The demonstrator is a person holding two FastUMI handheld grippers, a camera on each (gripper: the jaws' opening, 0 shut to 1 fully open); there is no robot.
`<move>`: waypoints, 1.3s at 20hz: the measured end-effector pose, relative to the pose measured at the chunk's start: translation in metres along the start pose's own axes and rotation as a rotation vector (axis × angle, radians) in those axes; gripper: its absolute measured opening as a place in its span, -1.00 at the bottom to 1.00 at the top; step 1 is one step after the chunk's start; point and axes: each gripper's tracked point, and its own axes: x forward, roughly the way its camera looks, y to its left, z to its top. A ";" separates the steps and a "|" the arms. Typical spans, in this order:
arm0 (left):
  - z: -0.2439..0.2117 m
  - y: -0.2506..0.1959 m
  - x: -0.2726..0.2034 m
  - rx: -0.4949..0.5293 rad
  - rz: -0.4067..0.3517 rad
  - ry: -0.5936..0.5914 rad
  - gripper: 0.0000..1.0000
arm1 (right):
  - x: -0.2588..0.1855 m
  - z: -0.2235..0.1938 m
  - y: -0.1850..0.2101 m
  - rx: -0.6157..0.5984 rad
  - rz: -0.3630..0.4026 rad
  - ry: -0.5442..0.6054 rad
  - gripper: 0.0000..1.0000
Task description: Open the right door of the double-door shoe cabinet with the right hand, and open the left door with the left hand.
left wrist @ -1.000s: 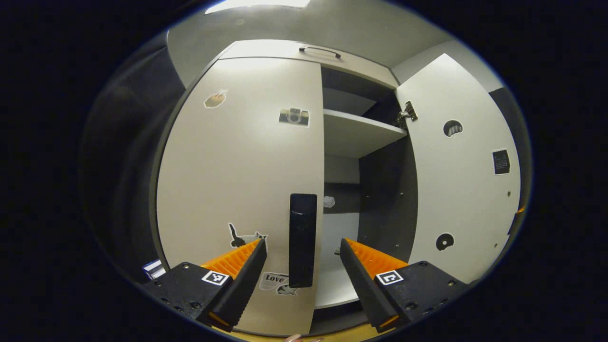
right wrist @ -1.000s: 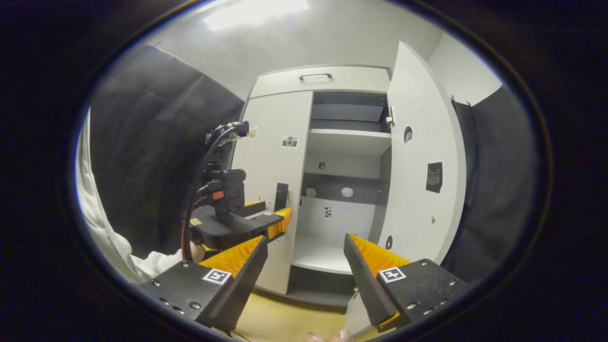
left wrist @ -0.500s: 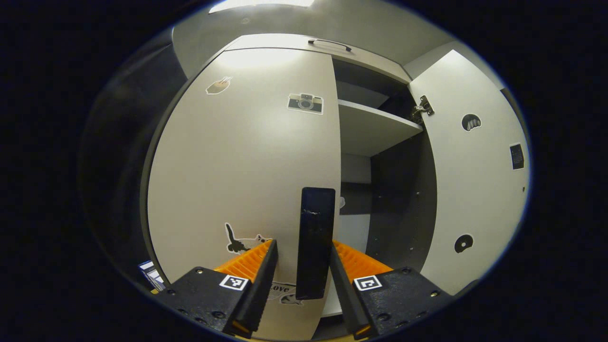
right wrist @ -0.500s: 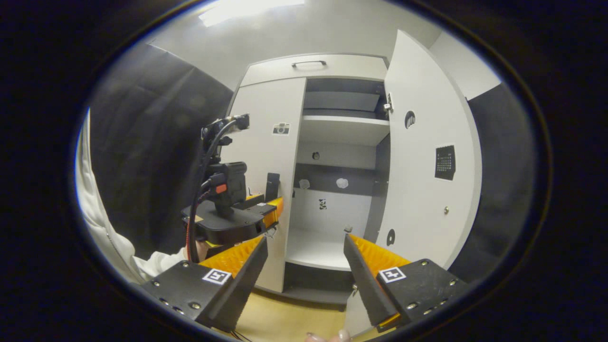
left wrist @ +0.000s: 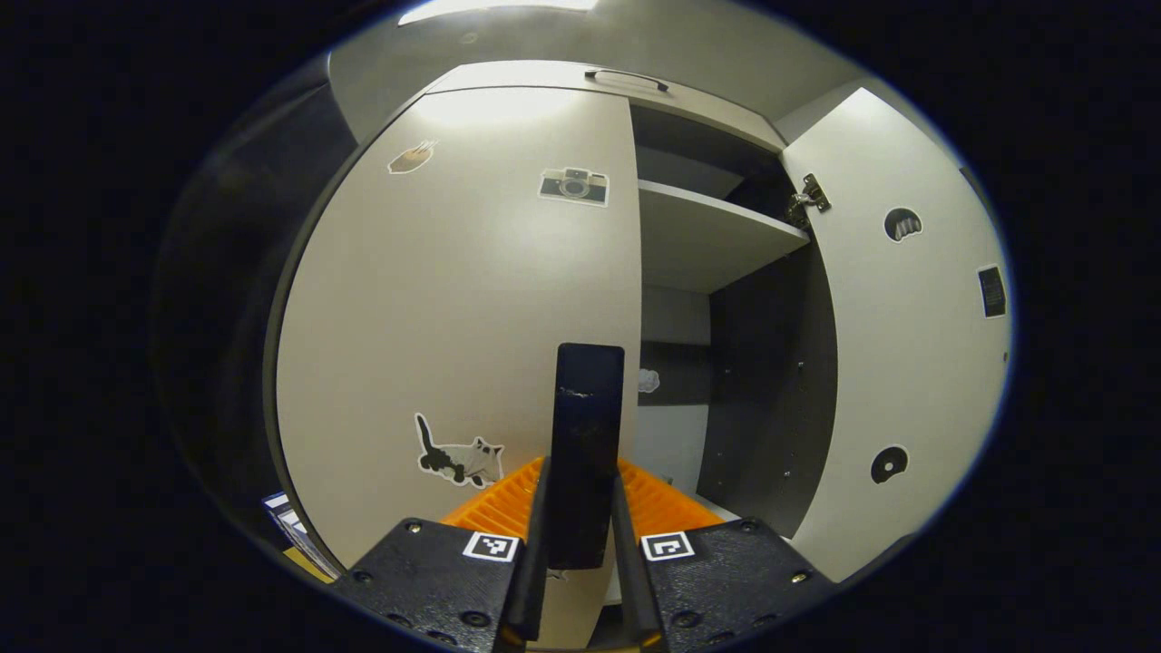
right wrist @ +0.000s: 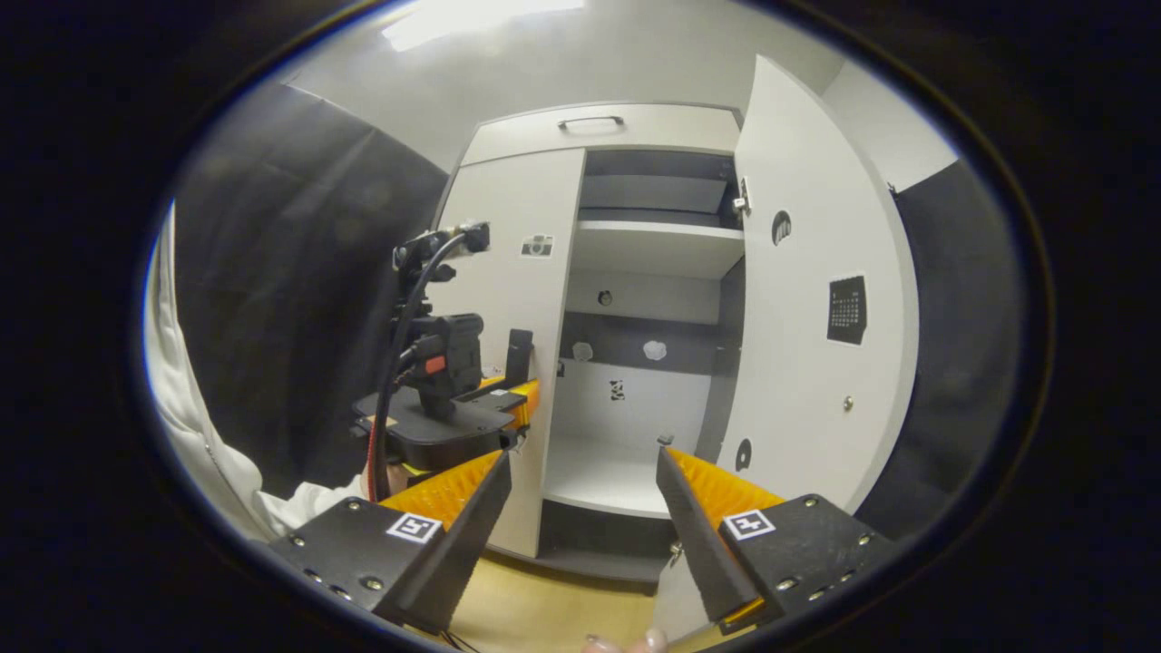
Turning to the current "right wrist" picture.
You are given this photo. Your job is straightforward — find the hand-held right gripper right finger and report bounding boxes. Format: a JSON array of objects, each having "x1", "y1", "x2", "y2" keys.
[{"x1": 655, "y1": 444, "x2": 903, "y2": 636}]

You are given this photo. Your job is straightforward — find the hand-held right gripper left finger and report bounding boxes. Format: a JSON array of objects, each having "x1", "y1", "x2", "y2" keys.
[{"x1": 270, "y1": 449, "x2": 513, "y2": 636}]

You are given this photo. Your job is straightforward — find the double-door shoe cabinet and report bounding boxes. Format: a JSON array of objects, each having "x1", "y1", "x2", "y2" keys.
[{"x1": 434, "y1": 54, "x2": 922, "y2": 645}]

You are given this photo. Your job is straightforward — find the camera sticker shoe cabinet door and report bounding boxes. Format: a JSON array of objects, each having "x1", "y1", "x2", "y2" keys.
[{"x1": 435, "y1": 148, "x2": 588, "y2": 559}]

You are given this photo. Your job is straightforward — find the cherry sticker shoe cabinet door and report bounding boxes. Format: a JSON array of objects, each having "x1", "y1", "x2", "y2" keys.
[{"x1": 651, "y1": 54, "x2": 922, "y2": 645}]

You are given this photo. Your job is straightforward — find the white cabinet shelf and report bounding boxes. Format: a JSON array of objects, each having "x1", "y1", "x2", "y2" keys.
[
  {"x1": 542, "y1": 434, "x2": 717, "y2": 520},
  {"x1": 571, "y1": 220, "x2": 746, "y2": 280}
]

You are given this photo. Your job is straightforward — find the white cabinet drawer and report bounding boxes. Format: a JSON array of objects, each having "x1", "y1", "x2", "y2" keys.
[{"x1": 461, "y1": 102, "x2": 743, "y2": 167}]

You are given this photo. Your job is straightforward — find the person's white jacket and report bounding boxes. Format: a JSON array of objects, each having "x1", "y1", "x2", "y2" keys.
[{"x1": 143, "y1": 204, "x2": 273, "y2": 545}]

